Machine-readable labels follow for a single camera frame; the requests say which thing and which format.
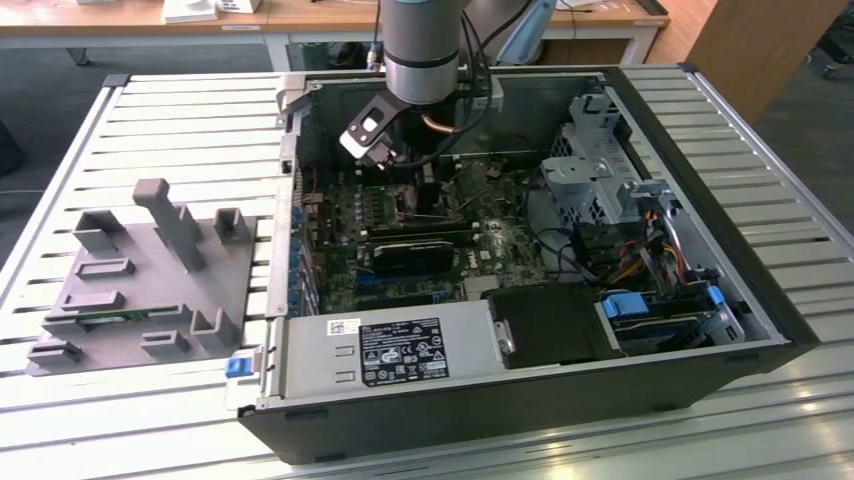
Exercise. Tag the black open PC case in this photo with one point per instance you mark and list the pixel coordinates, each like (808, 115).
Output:
(468, 430)

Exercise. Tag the wooden cabinet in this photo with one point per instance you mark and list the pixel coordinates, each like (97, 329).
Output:
(748, 50)

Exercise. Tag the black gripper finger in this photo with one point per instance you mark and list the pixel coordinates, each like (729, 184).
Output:
(430, 202)

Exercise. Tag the black office chair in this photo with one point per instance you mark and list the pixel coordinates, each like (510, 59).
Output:
(837, 55)

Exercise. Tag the green RAM stick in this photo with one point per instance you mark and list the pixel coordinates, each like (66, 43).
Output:
(137, 315)

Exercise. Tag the small silver heatsink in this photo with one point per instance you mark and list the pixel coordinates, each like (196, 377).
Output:
(481, 286)

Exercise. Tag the black installed RAM stick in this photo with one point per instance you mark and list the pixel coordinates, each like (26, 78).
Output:
(414, 231)

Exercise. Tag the blue disk carrier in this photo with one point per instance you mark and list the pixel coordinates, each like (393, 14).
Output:
(624, 303)

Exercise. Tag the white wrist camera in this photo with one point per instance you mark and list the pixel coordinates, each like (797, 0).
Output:
(354, 142)

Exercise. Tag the gray parts rack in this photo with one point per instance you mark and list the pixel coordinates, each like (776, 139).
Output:
(154, 285)

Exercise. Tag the green motherboard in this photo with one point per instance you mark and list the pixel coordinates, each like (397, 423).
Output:
(508, 220)

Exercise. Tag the pale blue teach pendant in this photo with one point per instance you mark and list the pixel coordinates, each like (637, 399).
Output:
(534, 30)

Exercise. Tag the black expansion slot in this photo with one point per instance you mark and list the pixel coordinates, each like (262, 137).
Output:
(394, 290)

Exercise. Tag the blue plastic clip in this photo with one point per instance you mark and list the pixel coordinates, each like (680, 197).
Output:
(716, 295)

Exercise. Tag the white printed box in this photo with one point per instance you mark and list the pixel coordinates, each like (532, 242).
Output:
(241, 6)

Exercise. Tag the CPU socket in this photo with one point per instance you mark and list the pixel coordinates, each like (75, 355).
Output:
(454, 212)

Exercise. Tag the silver metal drive cage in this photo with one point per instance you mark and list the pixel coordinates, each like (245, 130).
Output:
(577, 172)

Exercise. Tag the blue case latch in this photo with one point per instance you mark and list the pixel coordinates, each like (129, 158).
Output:
(240, 367)

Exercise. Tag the gray power supply unit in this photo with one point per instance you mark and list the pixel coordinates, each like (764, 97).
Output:
(321, 360)

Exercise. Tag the black graphics card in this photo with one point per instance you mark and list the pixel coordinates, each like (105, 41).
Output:
(410, 260)

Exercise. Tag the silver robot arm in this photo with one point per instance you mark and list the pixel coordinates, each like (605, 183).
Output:
(421, 50)

